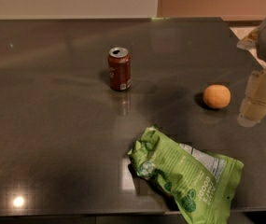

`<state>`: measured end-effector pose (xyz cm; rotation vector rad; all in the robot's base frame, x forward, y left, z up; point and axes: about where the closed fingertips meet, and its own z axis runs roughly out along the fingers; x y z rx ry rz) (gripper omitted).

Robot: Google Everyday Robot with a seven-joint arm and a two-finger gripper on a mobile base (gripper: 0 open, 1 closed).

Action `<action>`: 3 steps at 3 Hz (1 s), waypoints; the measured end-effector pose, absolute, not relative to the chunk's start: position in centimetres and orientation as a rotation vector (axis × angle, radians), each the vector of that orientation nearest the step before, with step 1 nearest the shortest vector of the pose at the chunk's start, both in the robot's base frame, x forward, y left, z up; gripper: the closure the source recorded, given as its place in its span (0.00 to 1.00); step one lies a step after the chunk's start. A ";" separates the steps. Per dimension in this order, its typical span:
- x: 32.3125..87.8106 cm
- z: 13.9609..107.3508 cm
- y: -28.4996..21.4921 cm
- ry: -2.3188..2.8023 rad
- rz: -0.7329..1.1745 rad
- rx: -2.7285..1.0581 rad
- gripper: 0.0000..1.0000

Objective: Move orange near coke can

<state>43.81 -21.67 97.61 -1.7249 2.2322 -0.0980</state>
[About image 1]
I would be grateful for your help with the green chip bag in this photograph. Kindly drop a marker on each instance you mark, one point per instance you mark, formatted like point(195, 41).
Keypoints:
point(202, 184)

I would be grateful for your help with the orange fruit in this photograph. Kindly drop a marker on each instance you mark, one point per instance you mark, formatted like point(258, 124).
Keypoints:
point(217, 96)

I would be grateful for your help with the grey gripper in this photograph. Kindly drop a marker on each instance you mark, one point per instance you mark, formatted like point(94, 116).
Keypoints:
point(254, 107)

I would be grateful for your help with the red coke can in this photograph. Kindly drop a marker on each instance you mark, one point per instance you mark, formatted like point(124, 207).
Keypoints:
point(119, 61)

